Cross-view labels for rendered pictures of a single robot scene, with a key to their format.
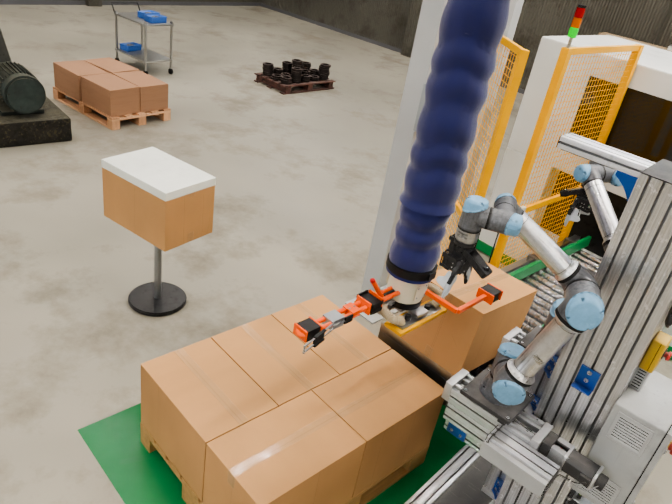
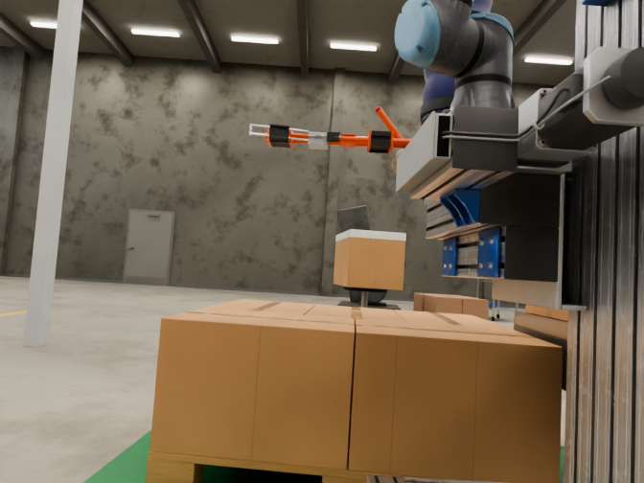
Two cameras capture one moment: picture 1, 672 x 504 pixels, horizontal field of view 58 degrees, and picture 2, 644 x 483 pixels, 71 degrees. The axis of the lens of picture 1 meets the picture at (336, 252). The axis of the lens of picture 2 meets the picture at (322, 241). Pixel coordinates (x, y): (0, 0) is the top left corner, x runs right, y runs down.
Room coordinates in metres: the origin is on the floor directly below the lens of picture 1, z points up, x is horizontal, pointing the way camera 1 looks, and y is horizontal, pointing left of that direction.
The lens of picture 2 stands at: (1.04, -1.28, 0.72)
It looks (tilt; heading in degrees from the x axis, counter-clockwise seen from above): 4 degrees up; 52
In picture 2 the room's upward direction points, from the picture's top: 4 degrees clockwise
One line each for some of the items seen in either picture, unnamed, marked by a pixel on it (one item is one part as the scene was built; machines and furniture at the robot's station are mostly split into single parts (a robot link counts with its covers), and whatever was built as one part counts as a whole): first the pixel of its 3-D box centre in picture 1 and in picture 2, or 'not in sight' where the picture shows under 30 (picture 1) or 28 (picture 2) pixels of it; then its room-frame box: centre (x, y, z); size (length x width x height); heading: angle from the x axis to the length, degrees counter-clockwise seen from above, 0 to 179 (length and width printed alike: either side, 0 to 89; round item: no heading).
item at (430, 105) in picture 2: (412, 264); (453, 112); (2.32, -0.34, 1.30); 0.23 x 0.23 x 0.04
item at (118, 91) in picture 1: (111, 91); (448, 310); (7.11, 3.06, 0.23); 1.34 x 0.94 x 0.45; 50
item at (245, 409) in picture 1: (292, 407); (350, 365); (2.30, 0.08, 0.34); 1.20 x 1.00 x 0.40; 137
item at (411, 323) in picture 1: (417, 314); not in sight; (2.27, -0.41, 1.08); 0.34 x 0.10 x 0.05; 139
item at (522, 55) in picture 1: (457, 194); not in sight; (3.81, -0.75, 1.05); 0.87 x 0.10 x 2.10; 9
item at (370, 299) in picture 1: (369, 302); (379, 142); (2.14, -0.18, 1.18); 0.10 x 0.08 x 0.06; 49
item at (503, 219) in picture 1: (504, 220); not in sight; (1.80, -0.52, 1.82); 0.11 x 0.11 x 0.08; 79
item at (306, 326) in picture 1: (307, 329); (281, 138); (1.88, 0.06, 1.18); 0.08 x 0.07 x 0.05; 139
